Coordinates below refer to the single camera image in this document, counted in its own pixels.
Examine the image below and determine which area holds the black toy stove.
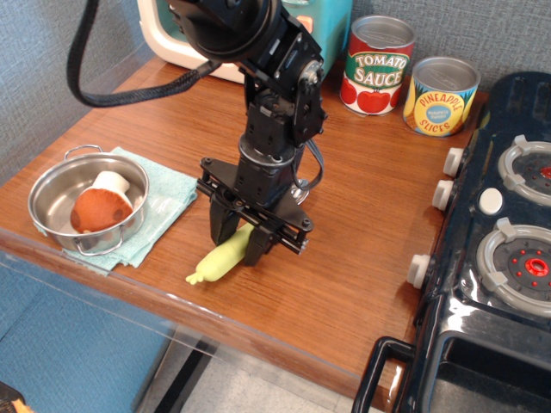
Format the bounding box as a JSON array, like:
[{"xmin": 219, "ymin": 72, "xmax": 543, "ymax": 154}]
[{"xmin": 353, "ymin": 71, "xmax": 550, "ymax": 412}]

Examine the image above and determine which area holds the brown toy mushroom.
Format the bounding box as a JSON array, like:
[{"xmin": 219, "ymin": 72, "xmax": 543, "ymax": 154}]
[{"xmin": 71, "ymin": 171, "xmax": 133, "ymax": 233}]

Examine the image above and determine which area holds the pineapple slices can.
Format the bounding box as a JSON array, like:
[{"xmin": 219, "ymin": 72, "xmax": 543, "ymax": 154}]
[{"xmin": 403, "ymin": 57, "xmax": 480, "ymax": 137}]

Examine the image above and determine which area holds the teal toy microwave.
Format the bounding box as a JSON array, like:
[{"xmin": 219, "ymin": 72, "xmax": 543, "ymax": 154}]
[{"xmin": 137, "ymin": 0, "xmax": 352, "ymax": 73}]

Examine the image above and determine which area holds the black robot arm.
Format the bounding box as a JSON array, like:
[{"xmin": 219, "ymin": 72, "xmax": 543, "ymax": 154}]
[{"xmin": 170, "ymin": 1, "xmax": 327, "ymax": 266}]

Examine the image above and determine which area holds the orange plush toy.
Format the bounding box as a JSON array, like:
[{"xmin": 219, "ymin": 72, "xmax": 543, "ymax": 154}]
[{"xmin": 0, "ymin": 382, "xmax": 34, "ymax": 413}]

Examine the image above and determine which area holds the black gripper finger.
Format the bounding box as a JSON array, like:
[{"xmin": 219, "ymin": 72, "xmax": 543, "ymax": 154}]
[
  {"xmin": 243, "ymin": 227, "xmax": 275, "ymax": 266},
  {"xmin": 209, "ymin": 199, "xmax": 240, "ymax": 246}
]

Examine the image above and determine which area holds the yellow handled metal spoon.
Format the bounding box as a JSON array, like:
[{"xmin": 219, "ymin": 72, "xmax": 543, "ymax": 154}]
[{"xmin": 185, "ymin": 179, "xmax": 311, "ymax": 285}]

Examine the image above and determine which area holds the light teal cloth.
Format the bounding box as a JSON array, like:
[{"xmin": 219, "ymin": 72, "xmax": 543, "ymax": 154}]
[{"xmin": 34, "ymin": 147, "xmax": 197, "ymax": 274}]

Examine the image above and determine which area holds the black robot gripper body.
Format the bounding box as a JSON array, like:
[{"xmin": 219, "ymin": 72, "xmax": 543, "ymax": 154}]
[{"xmin": 198, "ymin": 148, "xmax": 313, "ymax": 254}]

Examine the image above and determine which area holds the tomato sauce can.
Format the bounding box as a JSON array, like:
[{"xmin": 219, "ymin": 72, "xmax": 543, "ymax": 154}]
[{"xmin": 340, "ymin": 15, "xmax": 416, "ymax": 115}]

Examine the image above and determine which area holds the metal pot with handles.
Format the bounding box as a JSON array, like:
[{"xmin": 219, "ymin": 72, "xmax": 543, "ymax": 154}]
[{"xmin": 28, "ymin": 146, "xmax": 150, "ymax": 256}]

